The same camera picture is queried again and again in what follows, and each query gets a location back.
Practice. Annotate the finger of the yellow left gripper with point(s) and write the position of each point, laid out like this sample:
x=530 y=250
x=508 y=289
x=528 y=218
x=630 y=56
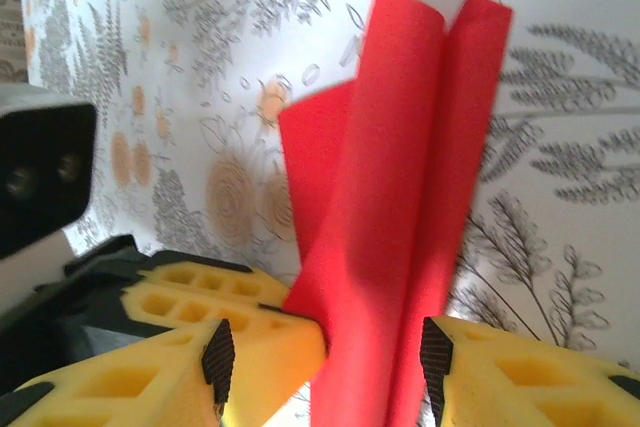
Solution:
x=285 y=352
x=272 y=289

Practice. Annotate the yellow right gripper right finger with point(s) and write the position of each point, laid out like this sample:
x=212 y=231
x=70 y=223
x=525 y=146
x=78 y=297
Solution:
x=480 y=397

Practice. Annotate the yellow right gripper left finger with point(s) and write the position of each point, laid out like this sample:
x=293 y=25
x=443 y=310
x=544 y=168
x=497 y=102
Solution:
x=165 y=362

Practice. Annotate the red cloth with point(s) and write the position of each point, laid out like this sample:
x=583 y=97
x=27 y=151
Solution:
x=390 y=172

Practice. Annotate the floral table cover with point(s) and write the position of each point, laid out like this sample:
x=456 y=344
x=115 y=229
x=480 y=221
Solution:
x=200 y=97

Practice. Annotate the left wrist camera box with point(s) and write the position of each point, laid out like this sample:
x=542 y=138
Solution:
x=45 y=172

